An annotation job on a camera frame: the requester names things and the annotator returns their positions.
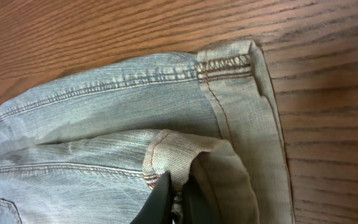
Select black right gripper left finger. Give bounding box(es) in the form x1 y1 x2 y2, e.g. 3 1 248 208
131 172 173 224

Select light blue denim shorts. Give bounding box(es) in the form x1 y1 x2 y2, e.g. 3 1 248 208
0 40 295 223

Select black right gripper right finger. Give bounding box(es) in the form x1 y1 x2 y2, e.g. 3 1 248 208
182 175 220 224

